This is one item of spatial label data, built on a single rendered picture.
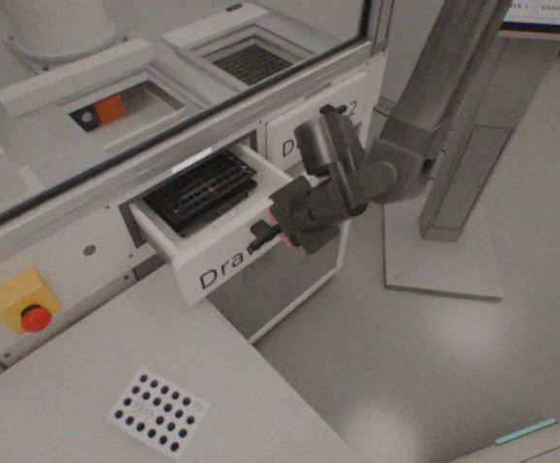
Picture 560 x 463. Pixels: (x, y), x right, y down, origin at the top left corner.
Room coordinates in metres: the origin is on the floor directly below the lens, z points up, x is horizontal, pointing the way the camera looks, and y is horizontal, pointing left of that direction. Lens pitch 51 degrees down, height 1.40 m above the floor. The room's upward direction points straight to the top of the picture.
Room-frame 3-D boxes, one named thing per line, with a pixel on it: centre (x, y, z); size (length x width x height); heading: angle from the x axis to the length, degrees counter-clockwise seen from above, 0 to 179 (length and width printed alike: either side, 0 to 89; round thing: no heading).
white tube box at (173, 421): (0.17, 0.17, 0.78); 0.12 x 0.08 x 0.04; 64
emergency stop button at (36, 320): (0.28, 0.35, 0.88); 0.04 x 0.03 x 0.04; 133
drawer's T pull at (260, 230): (0.41, 0.03, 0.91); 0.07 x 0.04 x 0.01; 133
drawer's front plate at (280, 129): (0.75, -0.08, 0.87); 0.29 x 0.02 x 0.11; 133
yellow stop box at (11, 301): (0.30, 0.37, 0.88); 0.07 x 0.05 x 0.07; 133
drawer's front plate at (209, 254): (0.43, 0.04, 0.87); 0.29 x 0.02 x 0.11; 133
